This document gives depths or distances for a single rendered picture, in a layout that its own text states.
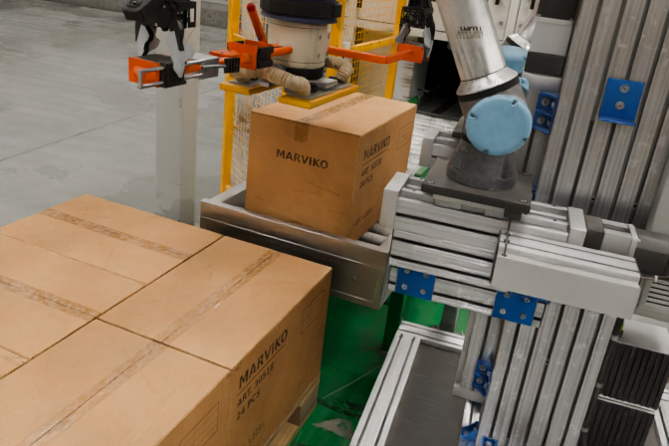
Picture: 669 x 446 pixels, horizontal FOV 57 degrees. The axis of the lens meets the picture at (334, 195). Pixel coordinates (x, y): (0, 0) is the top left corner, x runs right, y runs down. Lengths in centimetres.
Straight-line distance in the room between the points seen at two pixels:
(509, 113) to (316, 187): 102
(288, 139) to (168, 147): 122
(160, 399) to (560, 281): 85
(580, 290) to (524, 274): 11
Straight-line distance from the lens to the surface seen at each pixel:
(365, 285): 203
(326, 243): 203
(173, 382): 147
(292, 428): 215
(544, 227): 137
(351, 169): 197
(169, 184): 323
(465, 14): 115
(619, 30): 147
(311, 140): 201
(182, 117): 308
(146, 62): 131
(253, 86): 178
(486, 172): 132
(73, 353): 158
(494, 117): 115
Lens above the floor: 146
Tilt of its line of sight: 21 degrees down
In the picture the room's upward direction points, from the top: 7 degrees clockwise
